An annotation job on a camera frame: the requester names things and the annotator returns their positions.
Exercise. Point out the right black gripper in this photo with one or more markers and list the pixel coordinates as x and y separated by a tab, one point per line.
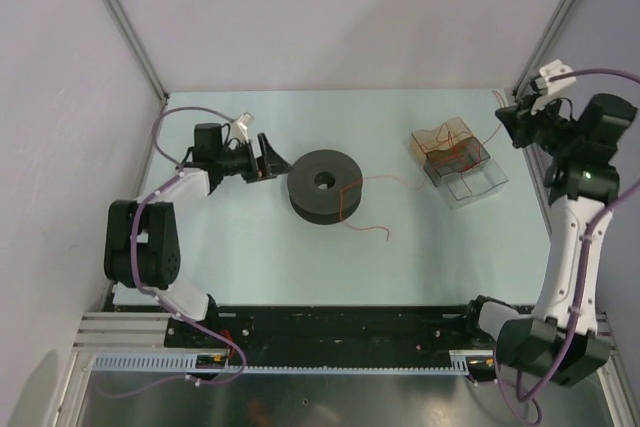
518	119

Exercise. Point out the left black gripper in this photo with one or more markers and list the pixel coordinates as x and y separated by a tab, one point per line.
274	164

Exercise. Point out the black cable spool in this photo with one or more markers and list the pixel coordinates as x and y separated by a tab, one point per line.
325	187

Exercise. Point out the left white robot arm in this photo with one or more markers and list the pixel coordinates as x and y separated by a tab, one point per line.
142	248

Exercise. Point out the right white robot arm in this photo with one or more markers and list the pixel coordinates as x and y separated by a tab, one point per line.
557	341

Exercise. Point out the clear plastic bin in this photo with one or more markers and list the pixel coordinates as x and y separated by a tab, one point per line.
471	177

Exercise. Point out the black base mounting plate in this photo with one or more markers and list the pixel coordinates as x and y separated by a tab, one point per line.
351	353

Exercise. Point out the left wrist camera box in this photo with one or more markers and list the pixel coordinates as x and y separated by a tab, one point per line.
240	126

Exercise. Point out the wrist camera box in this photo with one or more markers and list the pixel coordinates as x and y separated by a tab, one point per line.
552	80
240	126

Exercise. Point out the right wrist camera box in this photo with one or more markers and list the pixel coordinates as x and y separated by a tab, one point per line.
552	80

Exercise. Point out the right aluminium frame post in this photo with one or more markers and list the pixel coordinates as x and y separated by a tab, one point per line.
549	38

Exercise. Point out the aluminium frame post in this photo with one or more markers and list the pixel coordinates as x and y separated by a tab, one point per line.
133	42
549	38

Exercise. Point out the aluminium front rail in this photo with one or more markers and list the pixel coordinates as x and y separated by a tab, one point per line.
120	329

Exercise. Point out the grey slotted cable duct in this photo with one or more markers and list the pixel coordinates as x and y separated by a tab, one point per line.
188	364

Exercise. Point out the left aluminium frame post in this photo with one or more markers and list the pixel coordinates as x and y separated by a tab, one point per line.
133	42

